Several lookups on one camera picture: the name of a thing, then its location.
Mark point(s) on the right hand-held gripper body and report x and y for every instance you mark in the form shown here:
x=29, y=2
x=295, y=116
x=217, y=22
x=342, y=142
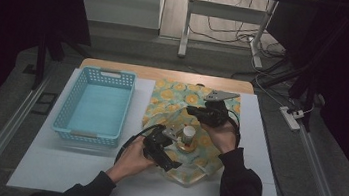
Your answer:
x=216, y=113

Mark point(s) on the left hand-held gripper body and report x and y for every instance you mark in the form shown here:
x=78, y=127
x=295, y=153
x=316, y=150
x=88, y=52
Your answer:
x=157, y=143

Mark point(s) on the small jar with white lid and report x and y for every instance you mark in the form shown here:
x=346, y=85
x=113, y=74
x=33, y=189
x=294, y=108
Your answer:
x=188, y=134

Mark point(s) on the orange floral tote bag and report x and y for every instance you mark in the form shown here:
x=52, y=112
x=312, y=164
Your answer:
x=175, y=101

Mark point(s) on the blue plastic basket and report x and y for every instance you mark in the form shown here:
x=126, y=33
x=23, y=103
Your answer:
x=96, y=105

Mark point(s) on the person's right hand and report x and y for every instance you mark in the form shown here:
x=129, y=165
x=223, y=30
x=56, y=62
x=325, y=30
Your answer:
x=223, y=136

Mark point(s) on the person's left hand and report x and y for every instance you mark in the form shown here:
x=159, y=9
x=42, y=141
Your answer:
x=133, y=160

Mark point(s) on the white power strip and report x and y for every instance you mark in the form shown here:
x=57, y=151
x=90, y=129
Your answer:
x=289, y=117

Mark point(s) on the black metal stand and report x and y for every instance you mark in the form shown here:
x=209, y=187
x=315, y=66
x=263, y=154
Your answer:
x=302, y=83
x=41, y=61

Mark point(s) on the white table mat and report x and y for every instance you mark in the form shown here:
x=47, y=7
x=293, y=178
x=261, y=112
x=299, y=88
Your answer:
x=63, y=165

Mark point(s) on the white desk frame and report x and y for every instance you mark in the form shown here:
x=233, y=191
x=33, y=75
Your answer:
x=223, y=11

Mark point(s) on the black square floor frame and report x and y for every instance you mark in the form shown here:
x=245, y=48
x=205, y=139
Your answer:
x=44, y=103

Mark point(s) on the aluminium rail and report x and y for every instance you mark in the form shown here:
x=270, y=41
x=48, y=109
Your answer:
x=3, y=134
x=322, y=186

